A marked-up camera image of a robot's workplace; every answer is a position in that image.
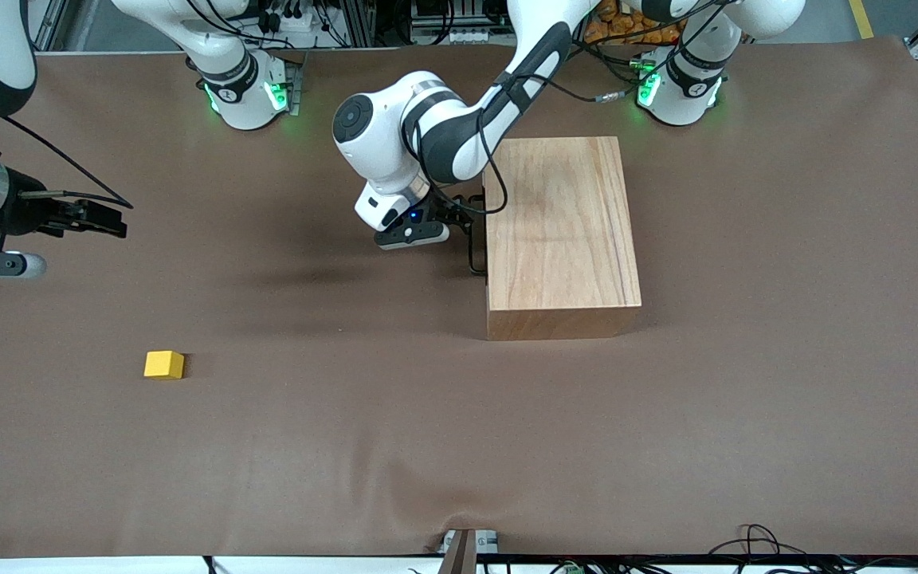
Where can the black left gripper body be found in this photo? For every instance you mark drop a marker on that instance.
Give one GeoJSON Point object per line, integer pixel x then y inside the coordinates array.
{"type": "Point", "coordinates": [448, 212]}

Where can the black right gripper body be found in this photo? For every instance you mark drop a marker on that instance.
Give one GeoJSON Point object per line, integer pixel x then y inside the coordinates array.
{"type": "Point", "coordinates": [26, 212]}

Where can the yellow block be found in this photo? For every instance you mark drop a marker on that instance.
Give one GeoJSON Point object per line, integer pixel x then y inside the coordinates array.
{"type": "Point", "coordinates": [162, 365]}

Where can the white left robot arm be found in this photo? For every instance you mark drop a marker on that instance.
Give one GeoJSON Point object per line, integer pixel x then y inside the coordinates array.
{"type": "Point", "coordinates": [379, 135]}

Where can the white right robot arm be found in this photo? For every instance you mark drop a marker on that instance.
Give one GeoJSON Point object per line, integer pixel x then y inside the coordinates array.
{"type": "Point", "coordinates": [240, 96]}

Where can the wooden drawer cabinet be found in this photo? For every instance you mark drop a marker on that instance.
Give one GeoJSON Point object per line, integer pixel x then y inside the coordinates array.
{"type": "Point", "coordinates": [562, 239]}

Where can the long white socket strip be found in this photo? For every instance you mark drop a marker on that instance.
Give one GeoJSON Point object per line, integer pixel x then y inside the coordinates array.
{"type": "Point", "coordinates": [468, 36]}

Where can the bag of orange items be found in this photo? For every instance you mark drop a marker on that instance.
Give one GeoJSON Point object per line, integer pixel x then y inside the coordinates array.
{"type": "Point", "coordinates": [626, 28]}

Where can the brown table mat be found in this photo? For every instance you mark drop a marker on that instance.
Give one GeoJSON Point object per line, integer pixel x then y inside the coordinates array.
{"type": "Point", "coordinates": [347, 446]}

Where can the metal table bracket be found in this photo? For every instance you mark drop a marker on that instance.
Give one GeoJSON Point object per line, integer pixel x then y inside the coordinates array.
{"type": "Point", "coordinates": [467, 550]}

